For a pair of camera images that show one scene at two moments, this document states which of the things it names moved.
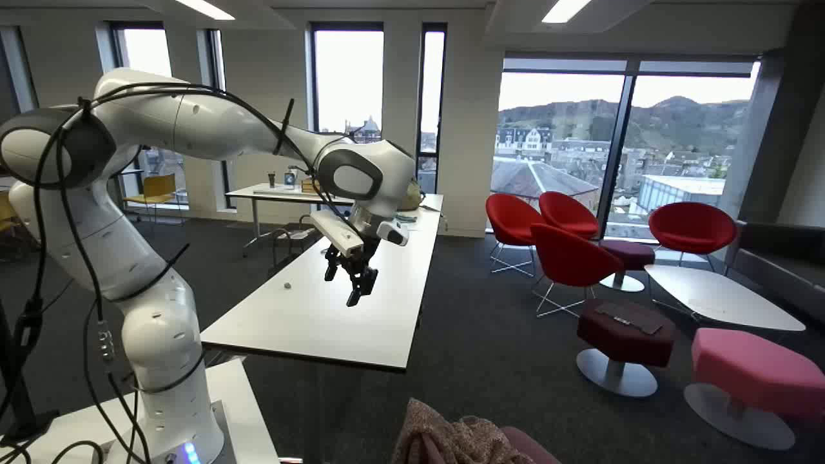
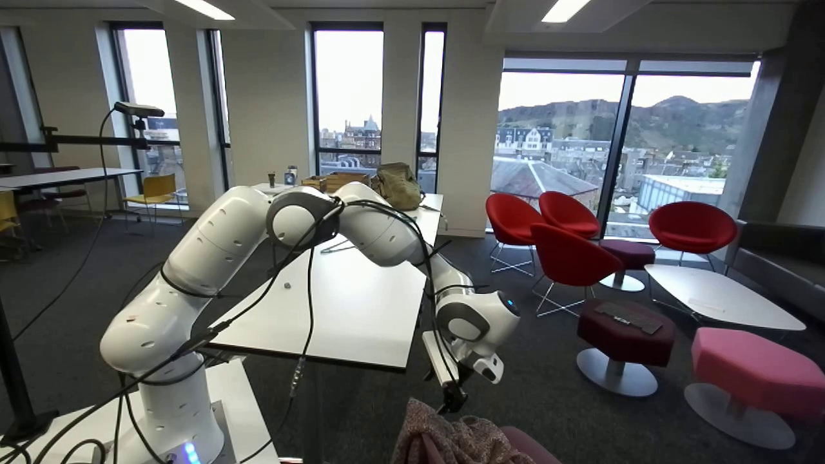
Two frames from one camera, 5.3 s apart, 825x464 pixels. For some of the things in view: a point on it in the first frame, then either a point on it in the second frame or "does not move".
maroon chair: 522,445 does not move
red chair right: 696,227 does not move
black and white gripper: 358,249 to 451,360
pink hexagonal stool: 755,388 does not move
